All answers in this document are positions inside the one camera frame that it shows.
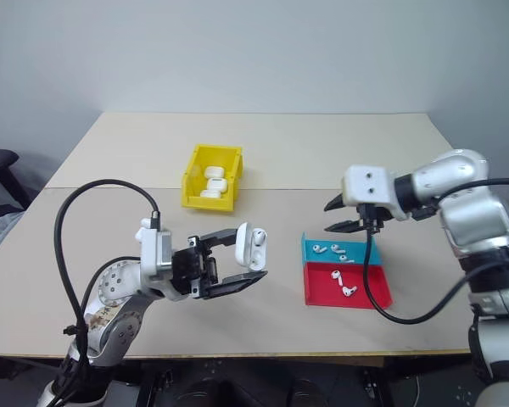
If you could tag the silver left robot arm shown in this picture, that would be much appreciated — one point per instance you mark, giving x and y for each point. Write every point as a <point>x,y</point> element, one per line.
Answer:
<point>119,313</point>

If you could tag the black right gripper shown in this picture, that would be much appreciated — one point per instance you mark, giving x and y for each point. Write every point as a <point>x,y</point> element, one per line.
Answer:
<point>373,214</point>

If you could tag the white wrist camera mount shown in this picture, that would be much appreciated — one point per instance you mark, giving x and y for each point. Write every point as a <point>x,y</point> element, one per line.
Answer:
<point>154,254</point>
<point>369,184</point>

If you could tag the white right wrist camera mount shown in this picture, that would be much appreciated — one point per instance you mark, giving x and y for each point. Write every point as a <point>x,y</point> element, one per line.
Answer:
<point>369,184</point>

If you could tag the blue plastic tray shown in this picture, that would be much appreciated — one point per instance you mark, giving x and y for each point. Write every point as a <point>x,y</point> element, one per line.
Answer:
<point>367,254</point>

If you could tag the red plastic tray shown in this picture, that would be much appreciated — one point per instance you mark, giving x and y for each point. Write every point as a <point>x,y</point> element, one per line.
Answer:
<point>322,290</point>

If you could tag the yellow plastic bin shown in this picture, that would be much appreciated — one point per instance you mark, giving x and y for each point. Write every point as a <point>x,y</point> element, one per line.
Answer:
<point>191,186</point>

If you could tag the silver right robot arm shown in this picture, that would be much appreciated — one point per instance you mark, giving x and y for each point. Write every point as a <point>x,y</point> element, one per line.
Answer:
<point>479,220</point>

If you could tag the black office chair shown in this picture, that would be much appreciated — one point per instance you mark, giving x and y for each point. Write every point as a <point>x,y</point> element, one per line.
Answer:
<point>2,159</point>

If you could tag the white earbud case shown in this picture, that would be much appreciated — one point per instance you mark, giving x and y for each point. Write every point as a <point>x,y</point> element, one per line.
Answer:
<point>244,250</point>
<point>214,171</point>
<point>217,184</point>
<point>211,193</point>

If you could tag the white earbud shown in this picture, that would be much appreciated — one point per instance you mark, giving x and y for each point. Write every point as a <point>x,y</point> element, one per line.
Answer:
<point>259,235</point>
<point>350,291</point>
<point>336,276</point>
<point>335,247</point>
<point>319,248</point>
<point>345,258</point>

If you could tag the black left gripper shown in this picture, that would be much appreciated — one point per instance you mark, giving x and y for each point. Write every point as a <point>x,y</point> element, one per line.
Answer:
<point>191,271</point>

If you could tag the closed white earbud case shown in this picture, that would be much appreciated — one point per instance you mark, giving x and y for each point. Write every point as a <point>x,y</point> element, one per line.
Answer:
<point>214,171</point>
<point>211,193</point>
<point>217,184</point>

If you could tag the dark rounded shape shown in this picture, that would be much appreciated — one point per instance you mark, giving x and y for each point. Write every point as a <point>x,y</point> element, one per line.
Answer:
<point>229,388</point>

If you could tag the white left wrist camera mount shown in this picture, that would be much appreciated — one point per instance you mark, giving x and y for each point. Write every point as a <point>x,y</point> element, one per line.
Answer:
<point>154,254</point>

